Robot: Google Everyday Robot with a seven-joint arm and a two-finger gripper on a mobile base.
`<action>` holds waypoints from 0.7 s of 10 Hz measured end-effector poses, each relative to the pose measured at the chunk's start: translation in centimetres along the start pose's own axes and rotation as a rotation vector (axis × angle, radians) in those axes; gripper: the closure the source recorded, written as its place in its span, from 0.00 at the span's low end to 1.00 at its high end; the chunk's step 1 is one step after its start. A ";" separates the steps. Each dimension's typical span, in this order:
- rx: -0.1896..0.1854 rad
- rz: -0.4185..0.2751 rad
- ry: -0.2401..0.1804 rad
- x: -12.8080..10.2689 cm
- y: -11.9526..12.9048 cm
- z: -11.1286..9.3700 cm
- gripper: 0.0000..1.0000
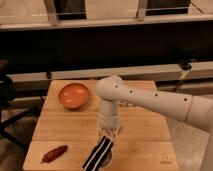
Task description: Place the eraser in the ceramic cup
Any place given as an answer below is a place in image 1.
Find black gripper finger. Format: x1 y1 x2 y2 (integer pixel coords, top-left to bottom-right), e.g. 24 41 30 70
83 136 107 171
91 139 113 171

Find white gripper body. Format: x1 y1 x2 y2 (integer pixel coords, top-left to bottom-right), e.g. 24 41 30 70
97 115 120 143

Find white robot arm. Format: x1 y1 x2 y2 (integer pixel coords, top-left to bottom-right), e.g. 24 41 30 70
82 76 213 171

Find orange ceramic bowl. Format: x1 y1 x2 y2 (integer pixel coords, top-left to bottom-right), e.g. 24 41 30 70
58 83 89 110

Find red sausage-shaped eraser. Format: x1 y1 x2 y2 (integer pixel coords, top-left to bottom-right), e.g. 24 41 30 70
41 145 68 163

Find wooden bamboo table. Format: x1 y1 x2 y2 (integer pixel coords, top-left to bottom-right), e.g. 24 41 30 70
23 80 179 171

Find black clamp with cable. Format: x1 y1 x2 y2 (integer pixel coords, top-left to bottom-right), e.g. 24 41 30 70
175 59 196 92

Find black stand frame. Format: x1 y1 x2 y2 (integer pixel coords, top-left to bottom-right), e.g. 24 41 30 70
0 59 40 150

